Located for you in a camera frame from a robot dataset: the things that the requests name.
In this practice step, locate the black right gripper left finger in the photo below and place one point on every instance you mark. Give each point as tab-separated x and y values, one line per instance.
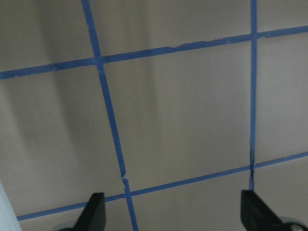
93	216

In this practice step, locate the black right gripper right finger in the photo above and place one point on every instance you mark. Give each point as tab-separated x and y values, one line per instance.
257	216

